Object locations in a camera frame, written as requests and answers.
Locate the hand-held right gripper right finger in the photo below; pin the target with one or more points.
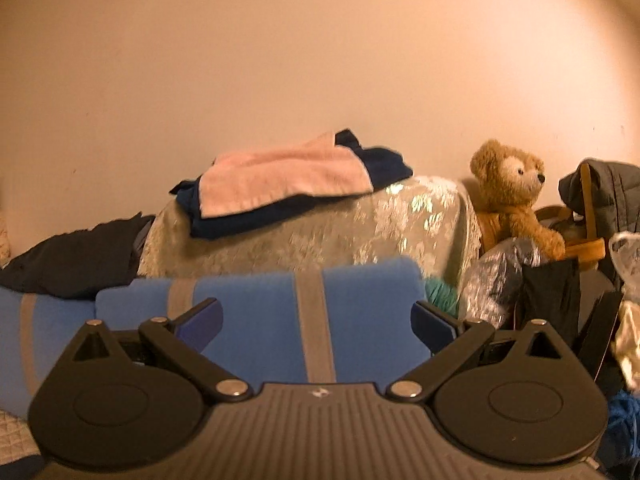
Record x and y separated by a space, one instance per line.
429 321

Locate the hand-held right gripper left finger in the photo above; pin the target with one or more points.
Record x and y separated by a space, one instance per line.
202 319

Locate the teal cloth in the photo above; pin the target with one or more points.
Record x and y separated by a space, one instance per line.
442 296

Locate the blue grey-striped pillow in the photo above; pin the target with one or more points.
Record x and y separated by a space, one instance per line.
20 345
260 310

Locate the crumpled clear plastic bag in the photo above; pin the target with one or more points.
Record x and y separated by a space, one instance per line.
492 280

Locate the black cloth bag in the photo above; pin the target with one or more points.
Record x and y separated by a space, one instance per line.
550 295

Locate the beige floral blanket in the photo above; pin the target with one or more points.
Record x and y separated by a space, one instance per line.
320 235

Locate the black garment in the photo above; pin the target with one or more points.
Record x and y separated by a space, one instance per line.
75 260

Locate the brown teddy bear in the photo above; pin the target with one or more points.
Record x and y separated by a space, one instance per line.
515 185

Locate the navy blue garment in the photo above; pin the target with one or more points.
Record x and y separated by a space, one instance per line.
372 166

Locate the pink towel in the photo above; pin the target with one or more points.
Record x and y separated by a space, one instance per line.
285 176

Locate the translucent plastic bag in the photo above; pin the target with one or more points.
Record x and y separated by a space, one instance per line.
627 255

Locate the grey quilted jacket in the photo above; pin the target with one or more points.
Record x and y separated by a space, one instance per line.
607 195

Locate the beige quilted bedspread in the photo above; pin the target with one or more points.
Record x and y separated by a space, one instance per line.
15 435

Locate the blue knitted cloth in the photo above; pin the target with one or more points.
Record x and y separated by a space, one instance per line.
625 425

